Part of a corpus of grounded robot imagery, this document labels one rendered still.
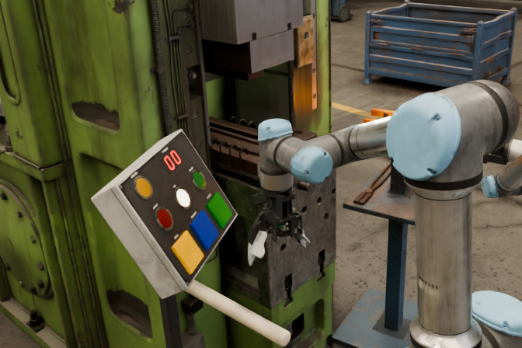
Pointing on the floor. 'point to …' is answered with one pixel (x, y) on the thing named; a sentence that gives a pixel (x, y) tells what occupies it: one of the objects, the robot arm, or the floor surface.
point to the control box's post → (171, 321)
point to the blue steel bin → (439, 43)
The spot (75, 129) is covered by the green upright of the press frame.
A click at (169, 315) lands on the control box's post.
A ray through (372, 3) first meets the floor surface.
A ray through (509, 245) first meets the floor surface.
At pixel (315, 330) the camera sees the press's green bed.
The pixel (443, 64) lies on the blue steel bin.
